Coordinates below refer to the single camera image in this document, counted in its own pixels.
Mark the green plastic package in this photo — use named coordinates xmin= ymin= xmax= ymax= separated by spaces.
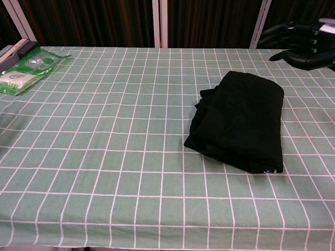
xmin=0 ymin=47 xmax=73 ymax=96

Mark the white screen frame post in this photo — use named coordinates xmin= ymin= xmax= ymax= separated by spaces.
xmin=152 ymin=0 xmax=169 ymax=49
xmin=5 ymin=0 xmax=38 ymax=44
xmin=248 ymin=0 xmax=273 ymax=50

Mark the dark pleated curtain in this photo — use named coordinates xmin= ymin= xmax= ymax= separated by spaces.
xmin=258 ymin=0 xmax=335 ymax=50
xmin=0 ymin=0 xmax=21 ymax=50
xmin=18 ymin=0 xmax=155 ymax=48
xmin=166 ymin=0 xmax=263 ymax=49

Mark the green white checkered tablecloth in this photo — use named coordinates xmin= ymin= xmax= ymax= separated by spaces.
xmin=0 ymin=45 xmax=335 ymax=249

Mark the black T-shirt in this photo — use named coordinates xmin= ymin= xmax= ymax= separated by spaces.
xmin=183 ymin=70 xmax=285 ymax=175

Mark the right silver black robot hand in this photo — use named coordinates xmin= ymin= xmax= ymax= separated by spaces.
xmin=258 ymin=17 xmax=335 ymax=71

